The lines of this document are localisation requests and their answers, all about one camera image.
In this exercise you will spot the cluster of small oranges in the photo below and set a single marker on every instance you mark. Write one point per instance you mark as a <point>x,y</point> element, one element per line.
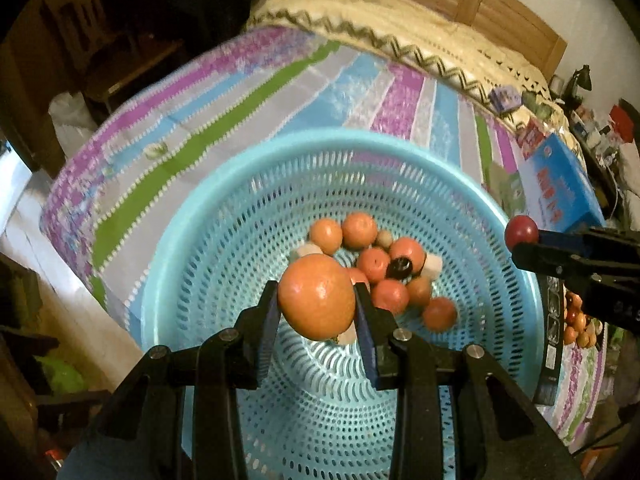
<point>375,265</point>

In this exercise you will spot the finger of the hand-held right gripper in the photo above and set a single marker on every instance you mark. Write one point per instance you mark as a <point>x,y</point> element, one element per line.
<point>562,237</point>
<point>545,257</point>

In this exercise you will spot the light blue perforated plastic basket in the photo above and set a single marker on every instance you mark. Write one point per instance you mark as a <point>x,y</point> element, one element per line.
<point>225,240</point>

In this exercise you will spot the red snack packet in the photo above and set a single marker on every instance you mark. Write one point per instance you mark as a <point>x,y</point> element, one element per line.
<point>532,136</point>

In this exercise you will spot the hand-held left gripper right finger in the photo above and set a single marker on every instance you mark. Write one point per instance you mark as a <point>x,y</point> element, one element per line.
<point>367,347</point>

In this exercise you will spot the red round fruit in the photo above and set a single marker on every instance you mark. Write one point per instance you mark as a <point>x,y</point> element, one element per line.
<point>521,231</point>

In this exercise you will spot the red bag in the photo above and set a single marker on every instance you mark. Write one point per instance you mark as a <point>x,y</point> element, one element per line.
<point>626,121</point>

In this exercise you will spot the cream patterned quilt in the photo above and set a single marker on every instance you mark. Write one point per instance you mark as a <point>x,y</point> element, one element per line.
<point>380,15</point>

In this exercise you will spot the white plastic bag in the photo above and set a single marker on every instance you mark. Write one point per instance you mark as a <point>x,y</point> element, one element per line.
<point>70,122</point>

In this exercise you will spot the small purple box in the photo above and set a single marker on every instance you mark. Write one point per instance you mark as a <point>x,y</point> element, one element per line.
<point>504,100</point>

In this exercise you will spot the green leafy vegetables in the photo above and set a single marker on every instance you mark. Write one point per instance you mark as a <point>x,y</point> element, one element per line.
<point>539,102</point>

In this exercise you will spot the blue cardboard box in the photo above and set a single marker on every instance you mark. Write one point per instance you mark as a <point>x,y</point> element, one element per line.
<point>555,180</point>

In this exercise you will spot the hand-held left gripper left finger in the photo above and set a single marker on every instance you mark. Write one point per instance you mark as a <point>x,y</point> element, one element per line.
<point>267,332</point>

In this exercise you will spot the pale fruit cube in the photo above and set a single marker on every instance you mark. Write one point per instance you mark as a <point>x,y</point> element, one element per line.
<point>433,264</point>
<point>307,251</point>

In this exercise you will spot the wooden headboard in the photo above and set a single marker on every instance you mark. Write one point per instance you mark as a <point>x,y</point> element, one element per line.
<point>500,10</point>

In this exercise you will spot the green white packet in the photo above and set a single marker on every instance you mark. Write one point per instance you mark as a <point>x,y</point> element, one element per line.
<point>510,191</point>

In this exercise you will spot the black desk lamp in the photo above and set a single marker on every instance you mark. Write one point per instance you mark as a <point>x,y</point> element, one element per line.
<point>580,82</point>

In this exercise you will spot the heap of mixed small fruits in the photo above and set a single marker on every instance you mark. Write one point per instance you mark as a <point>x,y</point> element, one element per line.
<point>580,322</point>

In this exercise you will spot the smooth orange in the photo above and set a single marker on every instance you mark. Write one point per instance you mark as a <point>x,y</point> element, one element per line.
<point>316,295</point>

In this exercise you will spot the cluttered bedside table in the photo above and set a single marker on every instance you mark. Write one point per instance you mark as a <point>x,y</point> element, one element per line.
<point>592,135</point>

